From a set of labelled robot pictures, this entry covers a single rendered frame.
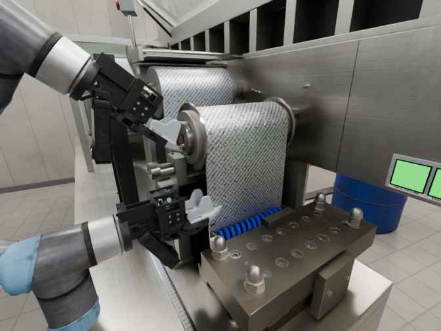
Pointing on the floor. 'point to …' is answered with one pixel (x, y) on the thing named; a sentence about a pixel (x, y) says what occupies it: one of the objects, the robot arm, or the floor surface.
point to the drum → (369, 202)
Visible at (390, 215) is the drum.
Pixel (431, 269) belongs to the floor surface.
